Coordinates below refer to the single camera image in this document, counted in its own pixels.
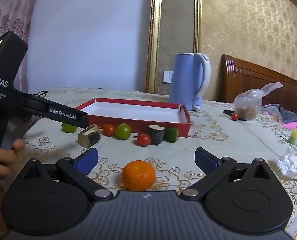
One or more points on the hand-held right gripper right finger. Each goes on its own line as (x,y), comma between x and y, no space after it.
(206,159)

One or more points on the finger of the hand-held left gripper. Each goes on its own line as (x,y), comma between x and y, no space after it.
(61,111)

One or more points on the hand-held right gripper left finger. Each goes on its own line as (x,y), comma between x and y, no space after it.
(87,159)

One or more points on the green lime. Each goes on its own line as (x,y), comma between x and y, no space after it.
(69,128)

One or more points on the red cherry tomato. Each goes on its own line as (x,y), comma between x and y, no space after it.
(144,140)
(234,116)
(109,130)

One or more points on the green fruit chunk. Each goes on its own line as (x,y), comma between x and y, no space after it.
(171,135)

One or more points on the orange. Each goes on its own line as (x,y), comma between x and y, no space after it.
(138,175)

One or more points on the red shallow box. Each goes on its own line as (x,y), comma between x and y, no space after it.
(138,110)

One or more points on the person's left hand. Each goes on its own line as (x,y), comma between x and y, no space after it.
(3,156)

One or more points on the cream floral tablecloth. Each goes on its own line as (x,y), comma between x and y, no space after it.
(238,137)

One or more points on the flat black object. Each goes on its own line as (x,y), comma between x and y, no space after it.
(227,112)

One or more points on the pink patterned curtain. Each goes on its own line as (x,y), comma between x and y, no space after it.
(11,10)

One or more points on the clear plastic bag of nuts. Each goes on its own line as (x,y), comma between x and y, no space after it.
(247,102)

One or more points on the blue electric kettle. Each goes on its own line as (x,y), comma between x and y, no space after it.
(183,80)

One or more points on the crumpled white tissue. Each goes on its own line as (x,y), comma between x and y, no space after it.
(291,163)

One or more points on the small yellow-green corn toy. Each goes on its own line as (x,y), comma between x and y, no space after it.
(294,137)

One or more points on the brown wooden headboard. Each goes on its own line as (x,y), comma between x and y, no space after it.
(248,77)

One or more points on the white wall socket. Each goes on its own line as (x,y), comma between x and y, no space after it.
(167,77)

